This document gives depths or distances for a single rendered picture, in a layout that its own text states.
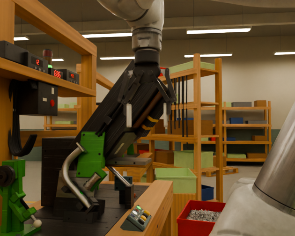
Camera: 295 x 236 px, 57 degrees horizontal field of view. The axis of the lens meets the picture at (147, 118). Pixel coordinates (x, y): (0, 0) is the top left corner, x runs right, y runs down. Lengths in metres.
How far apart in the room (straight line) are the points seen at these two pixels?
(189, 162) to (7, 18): 3.05
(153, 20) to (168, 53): 9.72
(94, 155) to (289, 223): 0.92
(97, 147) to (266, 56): 9.97
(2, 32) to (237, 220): 1.15
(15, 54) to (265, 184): 1.05
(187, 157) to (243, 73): 7.06
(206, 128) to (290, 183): 3.51
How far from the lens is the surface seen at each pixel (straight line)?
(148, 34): 0.81
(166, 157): 4.32
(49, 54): 1.67
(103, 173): 1.24
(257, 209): 0.51
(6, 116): 1.31
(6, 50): 1.23
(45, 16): 1.64
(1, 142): 1.28
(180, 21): 8.67
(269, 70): 10.85
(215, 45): 10.69
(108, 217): 1.27
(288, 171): 0.52
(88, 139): 1.29
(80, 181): 1.29
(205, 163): 4.01
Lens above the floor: 1.29
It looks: 2 degrees up
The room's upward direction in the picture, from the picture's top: straight up
